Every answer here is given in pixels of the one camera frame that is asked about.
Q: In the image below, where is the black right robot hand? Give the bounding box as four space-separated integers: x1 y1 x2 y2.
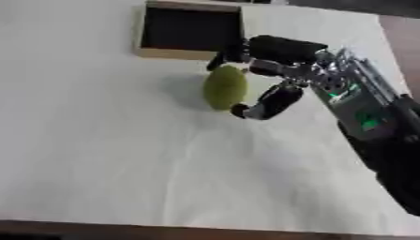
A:
204 35 330 121

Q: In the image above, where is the tan cardboard box black inside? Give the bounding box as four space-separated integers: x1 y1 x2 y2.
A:
132 0 247 61

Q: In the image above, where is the green oval toy fruit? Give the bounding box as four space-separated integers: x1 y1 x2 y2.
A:
202 64 249 112

